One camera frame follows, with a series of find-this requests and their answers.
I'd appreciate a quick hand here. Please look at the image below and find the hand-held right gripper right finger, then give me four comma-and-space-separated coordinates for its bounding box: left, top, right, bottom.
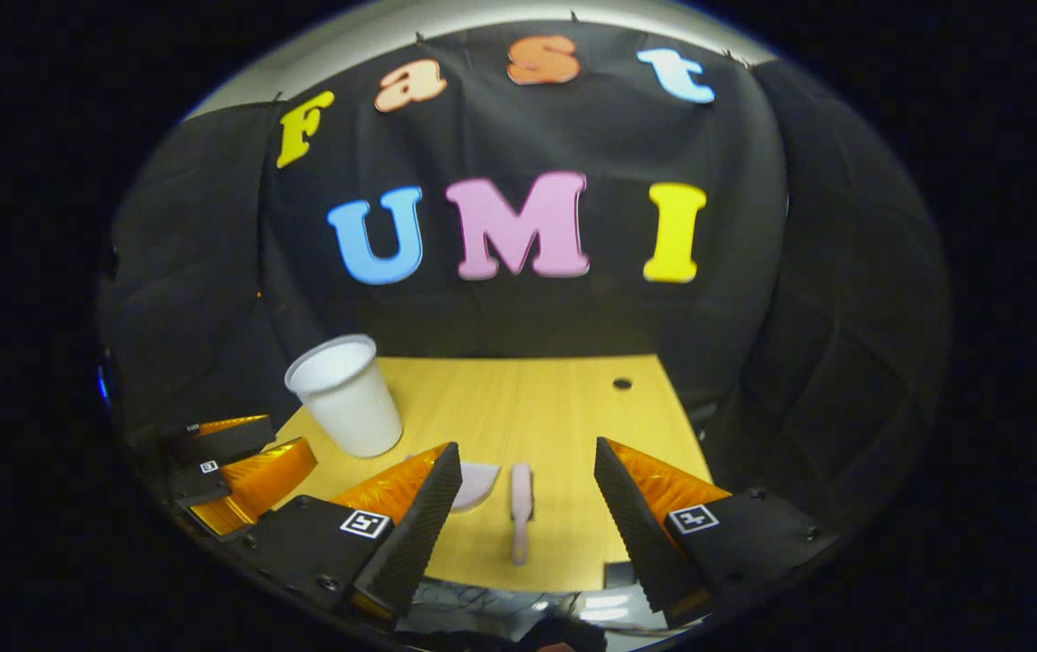
592, 436, 841, 631

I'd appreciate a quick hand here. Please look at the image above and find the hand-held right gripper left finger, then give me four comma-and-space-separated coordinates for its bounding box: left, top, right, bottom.
240, 441, 464, 626

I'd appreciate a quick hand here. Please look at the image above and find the white garbage bin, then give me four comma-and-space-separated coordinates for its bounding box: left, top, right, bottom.
284, 334, 404, 458

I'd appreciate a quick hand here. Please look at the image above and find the small pink dustpan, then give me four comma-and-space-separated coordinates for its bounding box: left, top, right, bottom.
450, 462, 503, 514

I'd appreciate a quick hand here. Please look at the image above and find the small pink broom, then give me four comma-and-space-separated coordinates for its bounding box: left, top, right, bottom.
509, 464, 534, 566

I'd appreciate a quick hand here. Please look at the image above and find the dark glossy fabric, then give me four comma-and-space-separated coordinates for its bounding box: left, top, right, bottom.
405, 580, 664, 652

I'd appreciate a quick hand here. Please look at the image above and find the wooden desktop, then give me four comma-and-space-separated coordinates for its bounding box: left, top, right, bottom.
274, 355, 715, 594

